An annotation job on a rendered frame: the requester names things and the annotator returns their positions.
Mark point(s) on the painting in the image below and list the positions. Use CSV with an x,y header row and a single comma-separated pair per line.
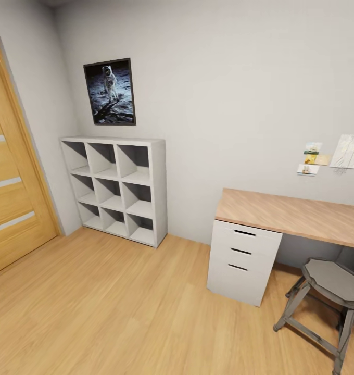
x,y
110,90

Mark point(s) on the taboret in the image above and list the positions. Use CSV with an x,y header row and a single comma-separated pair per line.
x,y
335,282

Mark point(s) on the picture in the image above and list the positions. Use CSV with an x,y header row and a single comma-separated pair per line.
x,y
312,148
310,159
309,170

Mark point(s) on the bookcase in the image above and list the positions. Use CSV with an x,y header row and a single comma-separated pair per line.
x,y
92,177

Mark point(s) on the door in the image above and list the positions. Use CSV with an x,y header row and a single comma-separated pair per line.
x,y
27,215

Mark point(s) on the desk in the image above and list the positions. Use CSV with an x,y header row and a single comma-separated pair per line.
x,y
247,230

